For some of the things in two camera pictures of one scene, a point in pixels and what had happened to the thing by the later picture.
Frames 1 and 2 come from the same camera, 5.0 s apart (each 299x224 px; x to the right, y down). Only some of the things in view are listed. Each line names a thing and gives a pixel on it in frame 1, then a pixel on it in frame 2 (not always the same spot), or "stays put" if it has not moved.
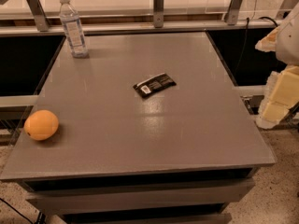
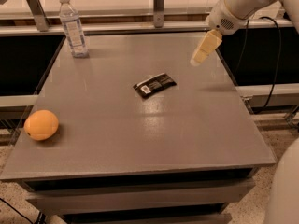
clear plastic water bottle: (72, 27) stays put
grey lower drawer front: (146, 218) stays put
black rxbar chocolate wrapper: (154, 86) stays put
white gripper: (290, 42) → (223, 19)
